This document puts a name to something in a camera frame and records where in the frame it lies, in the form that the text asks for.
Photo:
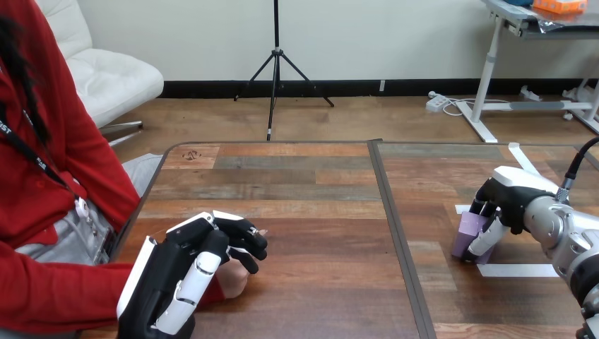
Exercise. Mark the person's hand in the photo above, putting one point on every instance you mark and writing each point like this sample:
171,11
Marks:
232,280

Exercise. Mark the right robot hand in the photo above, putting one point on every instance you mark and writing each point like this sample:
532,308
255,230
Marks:
512,196

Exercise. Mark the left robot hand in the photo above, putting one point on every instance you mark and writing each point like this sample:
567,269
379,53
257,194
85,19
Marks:
164,271

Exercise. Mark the purple block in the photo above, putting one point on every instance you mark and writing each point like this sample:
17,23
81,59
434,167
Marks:
465,234

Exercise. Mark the person's forearm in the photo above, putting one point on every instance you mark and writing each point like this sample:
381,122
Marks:
70,292

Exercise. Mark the person's body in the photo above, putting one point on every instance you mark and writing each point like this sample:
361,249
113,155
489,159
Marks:
56,140

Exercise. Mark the white power strip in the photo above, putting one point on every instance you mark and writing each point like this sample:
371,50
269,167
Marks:
436,102

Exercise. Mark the white desk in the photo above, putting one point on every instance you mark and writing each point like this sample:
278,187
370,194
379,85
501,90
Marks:
489,61

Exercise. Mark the orange thing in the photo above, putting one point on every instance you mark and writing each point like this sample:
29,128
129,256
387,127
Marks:
559,4

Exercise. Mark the white cushioned chair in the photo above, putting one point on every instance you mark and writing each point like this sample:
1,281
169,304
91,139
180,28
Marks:
110,77

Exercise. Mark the black tripod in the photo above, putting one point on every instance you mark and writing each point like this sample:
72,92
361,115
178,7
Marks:
277,61

